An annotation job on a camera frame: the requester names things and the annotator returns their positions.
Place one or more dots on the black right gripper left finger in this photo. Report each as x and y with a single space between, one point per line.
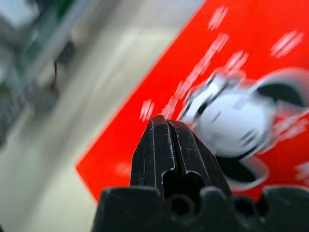
149 154

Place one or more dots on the red printed box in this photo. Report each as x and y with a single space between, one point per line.
193 36

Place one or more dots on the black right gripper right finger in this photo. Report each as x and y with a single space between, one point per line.
195 157

